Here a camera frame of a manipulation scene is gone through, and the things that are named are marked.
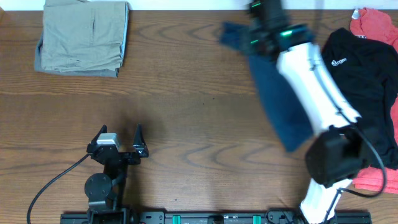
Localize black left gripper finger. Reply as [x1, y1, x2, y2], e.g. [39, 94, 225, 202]
[90, 124, 107, 144]
[133, 124, 147, 152]

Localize navy blue shorts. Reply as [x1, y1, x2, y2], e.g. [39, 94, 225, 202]
[220, 22, 313, 152]

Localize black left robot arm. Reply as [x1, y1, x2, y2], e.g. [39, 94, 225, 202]
[85, 124, 149, 224]

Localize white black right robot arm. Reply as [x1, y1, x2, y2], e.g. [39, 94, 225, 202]
[243, 0, 370, 223]

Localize light blue folded garment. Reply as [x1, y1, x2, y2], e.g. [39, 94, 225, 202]
[120, 2, 129, 65]

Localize khaki folded shorts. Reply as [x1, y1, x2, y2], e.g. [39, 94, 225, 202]
[41, 0, 129, 72]

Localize red orange t-shirt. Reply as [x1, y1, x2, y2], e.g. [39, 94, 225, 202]
[350, 7, 397, 194]

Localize black logo t-shirt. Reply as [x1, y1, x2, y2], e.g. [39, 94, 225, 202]
[322, 28, 397, 170]

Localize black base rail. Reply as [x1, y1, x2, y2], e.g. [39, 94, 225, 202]
[60, 208, 373, 224]

